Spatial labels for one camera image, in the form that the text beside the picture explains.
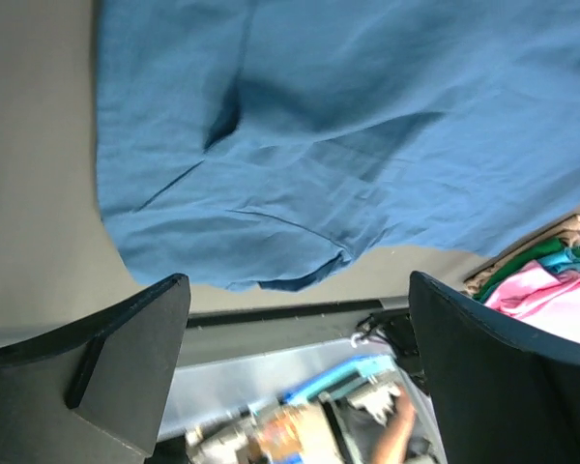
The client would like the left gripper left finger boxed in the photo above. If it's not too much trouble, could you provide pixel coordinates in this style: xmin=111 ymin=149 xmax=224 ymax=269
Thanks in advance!
xmin=0 ymin=274 xmax=190 ymax=463

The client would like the blue white equipment box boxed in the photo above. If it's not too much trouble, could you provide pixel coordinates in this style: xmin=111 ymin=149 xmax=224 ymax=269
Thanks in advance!
xmin=247 ymin=355 xmax=395 ymax=463

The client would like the teal folded t shirt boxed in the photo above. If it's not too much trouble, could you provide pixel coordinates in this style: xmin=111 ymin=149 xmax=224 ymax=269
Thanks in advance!
xmin=537 ymin=246 xmax=580 ymax=275

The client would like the person's forearm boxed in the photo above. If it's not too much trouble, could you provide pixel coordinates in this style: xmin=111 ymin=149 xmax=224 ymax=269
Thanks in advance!
xmin=370 ymin=386 xmax=416 ymax=464

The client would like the beige folded cloth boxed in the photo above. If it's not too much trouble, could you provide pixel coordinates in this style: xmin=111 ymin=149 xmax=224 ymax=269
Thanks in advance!
xmin=464 ymin=214 xmax=580 ymax=296

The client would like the pink folded t shirt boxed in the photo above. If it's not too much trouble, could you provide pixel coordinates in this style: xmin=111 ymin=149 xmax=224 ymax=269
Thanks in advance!
xmin=484 ymin=261 xmax=580 ymax=343

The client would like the blue t shirt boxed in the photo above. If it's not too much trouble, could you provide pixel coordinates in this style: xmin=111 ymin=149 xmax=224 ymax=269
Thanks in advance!
xmin=96 ymin=1 xmax=580 ymax=291

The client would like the green folded t shirt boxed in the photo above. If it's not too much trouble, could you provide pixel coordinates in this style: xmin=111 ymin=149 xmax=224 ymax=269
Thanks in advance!
xmin=473 ymin=238 xmax=580 ymax=303

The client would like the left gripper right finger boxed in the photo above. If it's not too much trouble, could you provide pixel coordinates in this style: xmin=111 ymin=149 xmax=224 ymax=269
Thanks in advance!
xmin=409 ymin=272 xmax=580 ymax=463

